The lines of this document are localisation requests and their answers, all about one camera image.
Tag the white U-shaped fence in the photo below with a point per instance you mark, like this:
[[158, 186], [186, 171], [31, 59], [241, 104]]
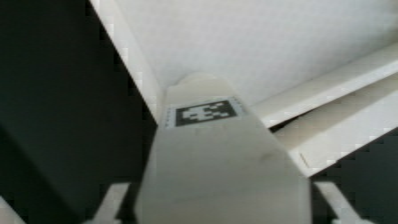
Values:
[[341, 126]]

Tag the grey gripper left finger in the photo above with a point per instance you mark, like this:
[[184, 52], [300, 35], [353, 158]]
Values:
[[113, 212]]

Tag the white desk top panel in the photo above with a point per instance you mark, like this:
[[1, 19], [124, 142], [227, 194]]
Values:
[[298, 50]]

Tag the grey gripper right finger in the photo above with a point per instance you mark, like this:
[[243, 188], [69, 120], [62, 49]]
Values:
[[346, 216]]

